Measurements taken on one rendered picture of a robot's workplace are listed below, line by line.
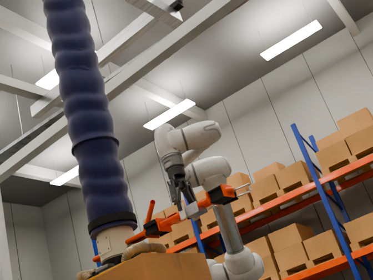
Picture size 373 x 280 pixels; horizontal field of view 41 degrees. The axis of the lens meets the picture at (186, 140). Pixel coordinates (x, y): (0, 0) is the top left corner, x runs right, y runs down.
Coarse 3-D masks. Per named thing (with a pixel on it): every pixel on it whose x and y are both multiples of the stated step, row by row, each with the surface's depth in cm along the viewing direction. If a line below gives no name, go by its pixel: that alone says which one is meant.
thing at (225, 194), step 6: (222, 186) 193; (228, 186) 197; (210, 192) 197; (216, 192) 196; (222, 192) 194; (210, 198) 197; (216, 198) 194; (222, 198) 194; (228, 198) 196; (216, 204) 199
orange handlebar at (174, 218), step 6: (228, 192) 194; (204, 198) 200; (198, 204) 200; (204, 204) 200; (210, 204) 202; (168, 216) 208; (174, 216) 206; (162, 222) 210; (168, 222) 209; (174, 222) 209; (180, 222) 212; (138, 234) 217; (144, 234) 215; (126, 240) 221; (132, 240) 219; (138, 240) 222; (150, 252) 248; (96, 258) 230
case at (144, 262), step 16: (144, 256) 190; (160, 256) 197; (176, 256) 205; (192, 256) 213; (112, 272) 198; (128, 272) 193; (144, 272) 188; (160, 272) 193; (176, 272) 200; (192, 272) 207; (208, 272) 216
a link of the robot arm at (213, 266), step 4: (208, 260) 285; (212, 260) 285; (208, 264) 282; (212, 264) 282; (216, 264) 282; (220, 264) 282; (212, 268) 280; (216, 268) 280; (220, 268) 279; (212, 272) 278; (216, 272) 278; (220, 272) 278; (224, 272) 278; (212, 276) 277; (216, 276) 277; (220, 276) 277; (224, 276) 277
